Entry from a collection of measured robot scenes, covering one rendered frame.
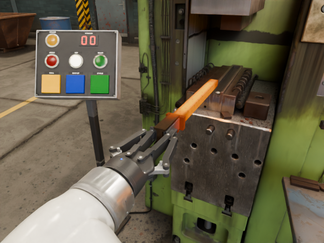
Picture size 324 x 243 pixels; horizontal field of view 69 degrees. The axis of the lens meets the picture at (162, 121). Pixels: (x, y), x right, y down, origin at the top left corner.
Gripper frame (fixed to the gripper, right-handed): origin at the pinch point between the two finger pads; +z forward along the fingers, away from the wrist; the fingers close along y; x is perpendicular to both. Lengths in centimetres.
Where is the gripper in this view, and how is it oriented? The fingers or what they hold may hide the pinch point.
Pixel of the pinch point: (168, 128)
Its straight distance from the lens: 54.1
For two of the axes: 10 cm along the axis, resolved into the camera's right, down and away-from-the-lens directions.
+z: 4.5, -4.4, 7.8
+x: -0.1, -8.7, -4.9
